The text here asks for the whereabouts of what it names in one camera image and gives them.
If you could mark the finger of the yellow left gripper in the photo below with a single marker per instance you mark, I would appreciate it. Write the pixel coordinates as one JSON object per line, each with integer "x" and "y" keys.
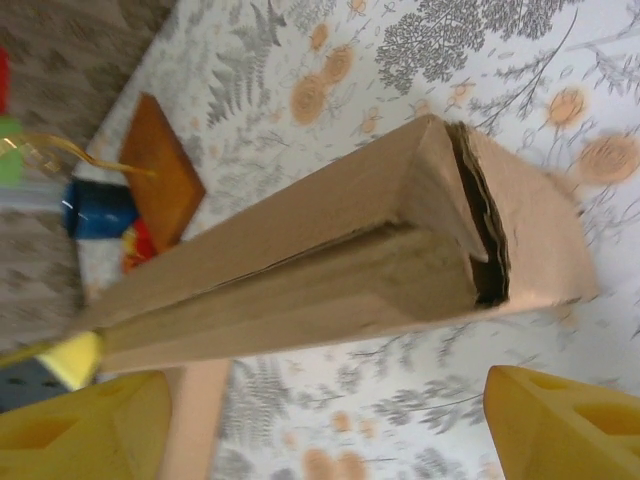
{"x": 72, "y": 357}

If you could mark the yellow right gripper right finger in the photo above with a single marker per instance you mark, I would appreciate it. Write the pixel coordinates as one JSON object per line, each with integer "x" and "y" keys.
{"x": 570, "y": 430}

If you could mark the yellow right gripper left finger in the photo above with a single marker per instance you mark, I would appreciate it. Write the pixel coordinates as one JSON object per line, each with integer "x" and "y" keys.
{"x": 85, "y": 430}

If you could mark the brown cardboard box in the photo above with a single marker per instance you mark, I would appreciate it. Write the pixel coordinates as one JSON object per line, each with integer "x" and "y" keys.
{"x": 350, "y": 250}
{"x": 192, "y": 425}

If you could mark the red snack packet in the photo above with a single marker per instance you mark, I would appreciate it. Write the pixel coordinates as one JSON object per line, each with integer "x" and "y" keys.
{"x": 142, "y": 245}

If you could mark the dark blue mug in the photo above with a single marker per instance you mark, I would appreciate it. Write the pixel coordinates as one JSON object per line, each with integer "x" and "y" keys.
{"x": 100, "y": 212}

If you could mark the orange wooden base board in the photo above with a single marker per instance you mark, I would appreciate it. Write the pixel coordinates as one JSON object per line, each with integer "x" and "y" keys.
{"x": 160, "y": 175}

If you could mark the green plastic goblet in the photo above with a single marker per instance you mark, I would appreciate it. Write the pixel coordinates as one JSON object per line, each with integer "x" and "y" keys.
{"x": 10, "y": 160}

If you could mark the red plastic goblet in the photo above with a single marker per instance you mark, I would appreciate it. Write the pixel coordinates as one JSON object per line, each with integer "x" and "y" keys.
{"x": 4, "y": 80}

